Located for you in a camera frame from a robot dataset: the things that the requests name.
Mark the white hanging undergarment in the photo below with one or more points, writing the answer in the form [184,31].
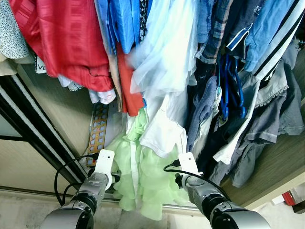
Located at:
[102,95]

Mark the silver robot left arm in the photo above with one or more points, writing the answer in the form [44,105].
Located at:
[71,217]

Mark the white sheer hanging garment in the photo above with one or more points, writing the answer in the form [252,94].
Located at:
[167,52]

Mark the orange red hanging garment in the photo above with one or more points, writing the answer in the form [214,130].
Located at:
[127,90]

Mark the blue denim hanging shirt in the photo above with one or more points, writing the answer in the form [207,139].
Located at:
[267,28]

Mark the blue plastic clothes hangers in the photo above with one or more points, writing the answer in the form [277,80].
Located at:
[224,90]

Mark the grey blue hanging garment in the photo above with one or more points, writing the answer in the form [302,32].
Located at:
[202,107]

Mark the light green ruffled dress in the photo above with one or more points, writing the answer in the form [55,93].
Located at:
[152,186]

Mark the white black striped garment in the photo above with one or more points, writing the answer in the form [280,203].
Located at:
[281,43]

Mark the dark grey hanging garment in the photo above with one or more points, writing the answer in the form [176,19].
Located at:
[267,124]

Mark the plaid hanging shirt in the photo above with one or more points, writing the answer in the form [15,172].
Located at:
[214,38]

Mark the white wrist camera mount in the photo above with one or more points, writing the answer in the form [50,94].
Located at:
[189,163]
[105,162]

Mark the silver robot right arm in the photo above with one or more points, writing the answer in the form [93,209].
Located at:
[238,219]

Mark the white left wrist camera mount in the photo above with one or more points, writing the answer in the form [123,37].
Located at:
[105,162]

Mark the white floral print garment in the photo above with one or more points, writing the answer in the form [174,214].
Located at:
[9,33]

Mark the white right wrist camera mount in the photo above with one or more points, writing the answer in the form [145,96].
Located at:
[189,163]

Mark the bright blue hanging shirt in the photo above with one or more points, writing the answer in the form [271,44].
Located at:
[126,24]

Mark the small red object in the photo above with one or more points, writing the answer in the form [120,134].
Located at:
[289,198]

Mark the white hanging shirt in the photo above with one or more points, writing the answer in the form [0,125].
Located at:
[164,129]

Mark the black sliding door frame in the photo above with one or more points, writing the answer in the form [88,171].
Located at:
[28,124]

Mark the brown patterned fabric strip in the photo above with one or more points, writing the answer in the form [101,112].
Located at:
[97,133]

